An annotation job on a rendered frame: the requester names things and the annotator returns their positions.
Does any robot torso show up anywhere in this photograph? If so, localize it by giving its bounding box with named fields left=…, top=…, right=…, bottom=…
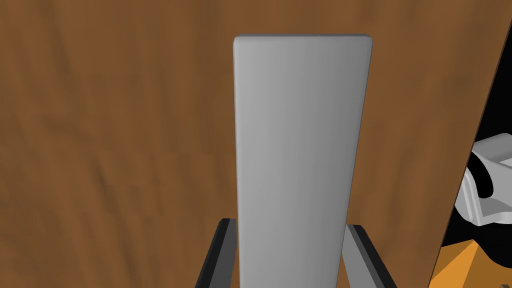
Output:
left=454, top=133, right=512, bottom=227

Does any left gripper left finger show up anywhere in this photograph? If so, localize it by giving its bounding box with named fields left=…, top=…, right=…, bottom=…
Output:
left=194, top=217, right=241, bottom=288

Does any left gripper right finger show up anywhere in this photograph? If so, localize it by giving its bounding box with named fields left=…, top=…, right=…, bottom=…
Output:
left=340, top=224, right=395, bottom=288

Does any brown wooden door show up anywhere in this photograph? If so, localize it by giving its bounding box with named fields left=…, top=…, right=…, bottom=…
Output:
left=0, top=0, right=512, bottom=288

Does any grey bar handle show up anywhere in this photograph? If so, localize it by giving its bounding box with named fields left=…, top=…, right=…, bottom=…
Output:
left=232, top=34, right=374, bottom=288

